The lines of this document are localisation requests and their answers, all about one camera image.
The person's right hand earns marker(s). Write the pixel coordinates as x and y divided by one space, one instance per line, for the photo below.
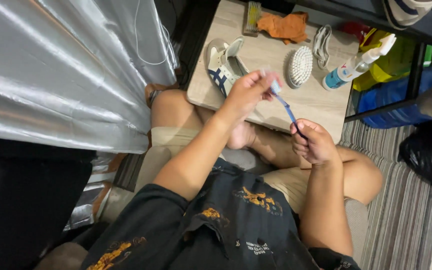
315 144

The person's left hand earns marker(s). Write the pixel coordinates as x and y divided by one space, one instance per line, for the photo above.
246 93

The person's left fingers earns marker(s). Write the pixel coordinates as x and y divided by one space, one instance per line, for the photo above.
266 84

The clear toothbrush cap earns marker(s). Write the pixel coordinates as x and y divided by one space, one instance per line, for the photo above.
265 71

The blue toothbrush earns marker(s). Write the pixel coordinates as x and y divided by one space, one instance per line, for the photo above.
285 105

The small wooden table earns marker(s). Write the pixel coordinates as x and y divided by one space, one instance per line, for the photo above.
276 75

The white round scrub brush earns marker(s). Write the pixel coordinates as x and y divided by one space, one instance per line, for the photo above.
300 66

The white sneaker with navy stripes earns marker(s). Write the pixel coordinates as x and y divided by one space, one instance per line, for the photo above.
224 64

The orange cloth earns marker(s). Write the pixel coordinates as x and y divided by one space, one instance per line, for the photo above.
284 27

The white shoelaces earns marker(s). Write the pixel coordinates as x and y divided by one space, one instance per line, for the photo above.
321 45

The white and blue spray bottle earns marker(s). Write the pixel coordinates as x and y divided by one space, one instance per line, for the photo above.
354 65

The red object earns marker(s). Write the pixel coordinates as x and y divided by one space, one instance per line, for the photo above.
353 29

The yellow plastic bag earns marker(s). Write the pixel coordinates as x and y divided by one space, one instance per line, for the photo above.
386 62

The blue plastic bag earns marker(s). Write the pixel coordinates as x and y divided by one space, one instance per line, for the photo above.
396 101

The white navy striped shoe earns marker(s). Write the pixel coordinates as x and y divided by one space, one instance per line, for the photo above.
407 12

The black plastic bag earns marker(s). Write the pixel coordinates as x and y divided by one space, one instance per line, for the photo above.
429 153

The striped rug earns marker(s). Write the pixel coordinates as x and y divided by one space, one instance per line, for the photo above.
399 202

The silver foil cover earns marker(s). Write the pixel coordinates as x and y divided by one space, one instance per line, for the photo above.
69 67

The black metal frame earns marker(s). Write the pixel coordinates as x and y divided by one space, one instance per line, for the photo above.
399 86

